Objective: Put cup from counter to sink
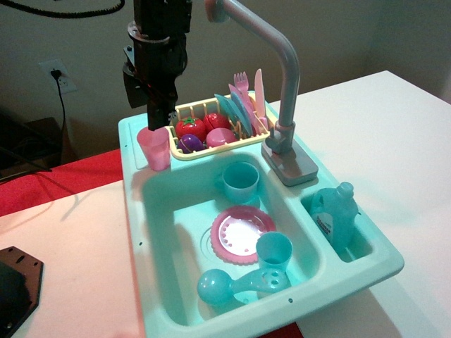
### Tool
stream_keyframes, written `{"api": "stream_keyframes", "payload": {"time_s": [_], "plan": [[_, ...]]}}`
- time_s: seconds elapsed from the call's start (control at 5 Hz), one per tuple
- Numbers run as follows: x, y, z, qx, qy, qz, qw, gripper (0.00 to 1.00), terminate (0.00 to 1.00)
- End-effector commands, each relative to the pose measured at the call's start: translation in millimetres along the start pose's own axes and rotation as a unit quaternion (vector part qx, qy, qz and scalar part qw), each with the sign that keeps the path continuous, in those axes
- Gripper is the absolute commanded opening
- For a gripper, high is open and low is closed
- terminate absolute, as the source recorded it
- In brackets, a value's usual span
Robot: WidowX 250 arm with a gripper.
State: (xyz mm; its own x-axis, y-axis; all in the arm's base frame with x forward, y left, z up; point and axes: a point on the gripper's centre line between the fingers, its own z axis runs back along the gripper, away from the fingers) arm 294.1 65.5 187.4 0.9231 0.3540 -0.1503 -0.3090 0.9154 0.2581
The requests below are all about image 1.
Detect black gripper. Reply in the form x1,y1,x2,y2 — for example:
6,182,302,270
123,33,187,131

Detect pink plastic cup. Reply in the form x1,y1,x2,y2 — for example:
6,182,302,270
137,127,171,171

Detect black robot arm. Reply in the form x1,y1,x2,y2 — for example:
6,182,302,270
123,1,192,131

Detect teal mug in sink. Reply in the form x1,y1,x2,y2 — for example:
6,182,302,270
216,161,260,204

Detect teal toy sink unit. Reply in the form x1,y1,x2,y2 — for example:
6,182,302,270
118,114,404,337

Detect teal tumbler cup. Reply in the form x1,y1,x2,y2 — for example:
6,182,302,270
256,232,293,271

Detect red toy tomato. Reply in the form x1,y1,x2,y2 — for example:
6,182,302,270
175,117,206,142

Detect yellow dish rack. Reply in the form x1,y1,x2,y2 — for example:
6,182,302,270
168,91,276,161

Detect purple toy eggplant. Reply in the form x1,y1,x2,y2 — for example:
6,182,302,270
177,134,204,154

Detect red toy apple half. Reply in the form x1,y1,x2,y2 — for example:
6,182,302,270
203,113,230,134

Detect pink toy food piece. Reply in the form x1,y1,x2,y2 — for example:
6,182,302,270
206,127,237,147

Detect teal toy plate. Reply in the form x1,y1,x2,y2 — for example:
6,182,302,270
214,94,242,130

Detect blue toy plate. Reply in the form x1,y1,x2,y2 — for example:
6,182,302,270
230,92,254,137

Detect pink toy fork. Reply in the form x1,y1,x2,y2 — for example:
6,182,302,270
233,72,258,125

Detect pink toy knife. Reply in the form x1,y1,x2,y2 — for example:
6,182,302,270
254,68,266,118

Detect grey toy faucet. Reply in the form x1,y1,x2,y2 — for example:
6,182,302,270
204,1,319,187

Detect pink toy plate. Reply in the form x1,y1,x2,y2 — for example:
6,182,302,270
210,205,276,265

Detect red cloth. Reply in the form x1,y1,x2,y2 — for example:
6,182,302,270
1,149,123,216

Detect teal toy ladle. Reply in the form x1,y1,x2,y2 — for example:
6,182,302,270
197,269,235,306

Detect teal slotted spatula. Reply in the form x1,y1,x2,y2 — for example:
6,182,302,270
230,268,290,294

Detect teal soap bottle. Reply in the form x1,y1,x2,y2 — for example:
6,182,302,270
309,182,359,253

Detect white wall outlet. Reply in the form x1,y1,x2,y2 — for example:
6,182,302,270
38,58,78,94

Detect black power cable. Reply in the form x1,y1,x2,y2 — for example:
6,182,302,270
0,69,77,198

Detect black overhead cable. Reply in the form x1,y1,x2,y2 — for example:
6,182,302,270
0,0,126,18

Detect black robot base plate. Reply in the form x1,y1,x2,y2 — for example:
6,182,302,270
1,246,44,337

